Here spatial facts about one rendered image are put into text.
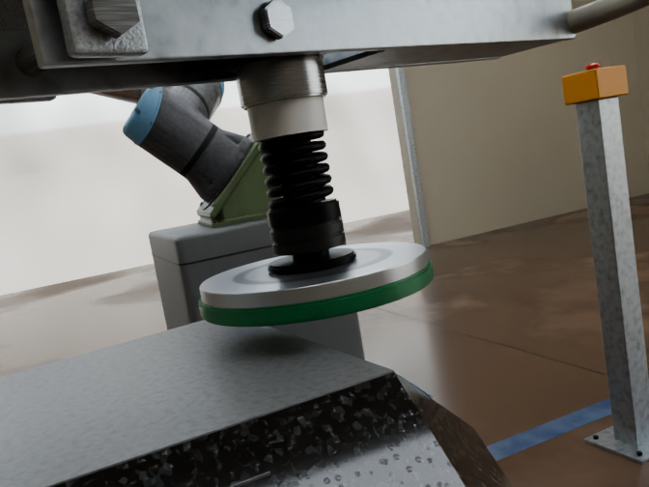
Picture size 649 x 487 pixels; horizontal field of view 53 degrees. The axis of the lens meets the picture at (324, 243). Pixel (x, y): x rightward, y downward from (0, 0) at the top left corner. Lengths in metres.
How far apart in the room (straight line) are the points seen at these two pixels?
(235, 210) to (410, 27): 0.94
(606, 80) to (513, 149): 5.11
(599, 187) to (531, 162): 5.21
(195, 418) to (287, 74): 0.29
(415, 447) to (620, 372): 1.67
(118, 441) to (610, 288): 1.71
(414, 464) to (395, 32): 0.39
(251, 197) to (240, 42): 1.03
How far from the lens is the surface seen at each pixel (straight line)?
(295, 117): 0.58
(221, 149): 1.58
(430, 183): 6.42
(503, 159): 6.94
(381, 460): 0.43
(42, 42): 0.44
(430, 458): 0.44
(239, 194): 1.52
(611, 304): 2.03
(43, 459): 0.45
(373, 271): 0.53
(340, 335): 1.57
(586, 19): 0.93
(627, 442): 2.18
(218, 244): 1.45
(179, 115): 1.59
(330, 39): 0.58
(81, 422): 0.50
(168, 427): 0.45
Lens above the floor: 0.96
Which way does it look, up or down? 7 degrees down
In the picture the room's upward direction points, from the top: 10 degrees counter-clockwise
